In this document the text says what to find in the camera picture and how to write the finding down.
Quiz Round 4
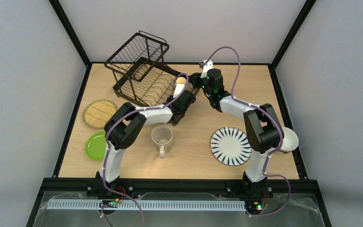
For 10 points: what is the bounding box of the yellow cup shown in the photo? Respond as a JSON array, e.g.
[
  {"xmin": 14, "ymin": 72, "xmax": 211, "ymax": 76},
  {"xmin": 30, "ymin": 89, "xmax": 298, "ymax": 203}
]
[{"xmin": 175, "ymin": 77, "xmax": 187, "ymax": 87}]

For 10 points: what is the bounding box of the beige patterned mug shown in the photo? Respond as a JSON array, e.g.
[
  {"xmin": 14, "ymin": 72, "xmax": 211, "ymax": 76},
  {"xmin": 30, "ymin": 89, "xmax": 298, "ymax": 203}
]
[{"xmin": 151, "ymin": 125, "xmax": 173, "ymax": 158}]

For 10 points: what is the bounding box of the black wire dish rack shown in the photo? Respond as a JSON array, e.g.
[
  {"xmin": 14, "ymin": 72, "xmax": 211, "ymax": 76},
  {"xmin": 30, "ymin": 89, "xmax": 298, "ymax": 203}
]
[{"xmin": 104, "ymin": 30, "xmax": 201, "ymax": 109}]

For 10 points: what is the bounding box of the white ceramic bowl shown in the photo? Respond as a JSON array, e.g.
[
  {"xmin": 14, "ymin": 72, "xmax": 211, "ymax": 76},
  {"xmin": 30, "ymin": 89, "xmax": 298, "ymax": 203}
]
[{"xmin": 275, "ymin": 127, "xmax": 299, "ymax": 155}]

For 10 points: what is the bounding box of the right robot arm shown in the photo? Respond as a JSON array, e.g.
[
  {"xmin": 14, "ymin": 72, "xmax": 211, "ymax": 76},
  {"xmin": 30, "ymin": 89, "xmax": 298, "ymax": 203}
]
[{"xmin": 196, "ymin": 68, "xmax": 284, "ymax": 183}]

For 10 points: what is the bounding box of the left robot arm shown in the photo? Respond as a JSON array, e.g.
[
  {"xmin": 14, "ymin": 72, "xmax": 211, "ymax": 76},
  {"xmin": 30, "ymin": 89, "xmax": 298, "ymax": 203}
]
[{"xmin": 98, "ymin": 90, "xmax": 196, "ymax": 183}]

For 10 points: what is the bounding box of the blue striped white plate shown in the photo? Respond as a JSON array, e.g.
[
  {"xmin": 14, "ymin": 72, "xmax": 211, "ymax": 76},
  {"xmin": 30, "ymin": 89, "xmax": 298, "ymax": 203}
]
[{"xmin": 209, "ymin": 127, "xmax": 252, "ymax": 166}]

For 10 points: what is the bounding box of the woven bamboo coaster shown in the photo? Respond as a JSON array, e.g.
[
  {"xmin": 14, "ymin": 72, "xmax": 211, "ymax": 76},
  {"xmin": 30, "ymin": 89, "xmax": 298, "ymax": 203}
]
[{"xmin": 82, "ymin": 99, "xmax": 118, "ymax": 130}]

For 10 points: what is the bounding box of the green plate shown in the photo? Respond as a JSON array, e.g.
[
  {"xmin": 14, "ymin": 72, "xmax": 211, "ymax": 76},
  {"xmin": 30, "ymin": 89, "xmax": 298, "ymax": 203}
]
[{"xmin": 85, "ymin": 131, "xmax": 106, "ymax": 161}]

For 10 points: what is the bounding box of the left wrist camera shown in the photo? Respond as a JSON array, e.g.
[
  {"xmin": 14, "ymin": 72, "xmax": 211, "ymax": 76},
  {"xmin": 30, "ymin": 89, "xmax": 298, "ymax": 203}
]
[{"xmin": 173, "ymin": 83, "xmax": 185, "ymax": 98}]

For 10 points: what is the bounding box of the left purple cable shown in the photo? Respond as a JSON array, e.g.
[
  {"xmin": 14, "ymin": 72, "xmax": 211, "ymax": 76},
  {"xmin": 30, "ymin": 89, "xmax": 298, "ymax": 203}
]
[{"xmin": 100, "ymin": 72, "xmax": 190, "ymax": 227}]

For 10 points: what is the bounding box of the black frame front rail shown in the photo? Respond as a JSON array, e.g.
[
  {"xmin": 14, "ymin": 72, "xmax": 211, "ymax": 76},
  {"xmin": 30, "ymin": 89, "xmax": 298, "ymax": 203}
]
[{"xmin": 40, "ymin": 178, "xmax": 320, "ymax": 196}]

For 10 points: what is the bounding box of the white slotted cable duct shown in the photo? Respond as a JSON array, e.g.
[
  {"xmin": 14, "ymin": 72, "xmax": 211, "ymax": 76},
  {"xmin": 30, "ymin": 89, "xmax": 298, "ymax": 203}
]
[{"xmin": 46, "ymin": 199, "xmax": 245, "ymax": 211}]

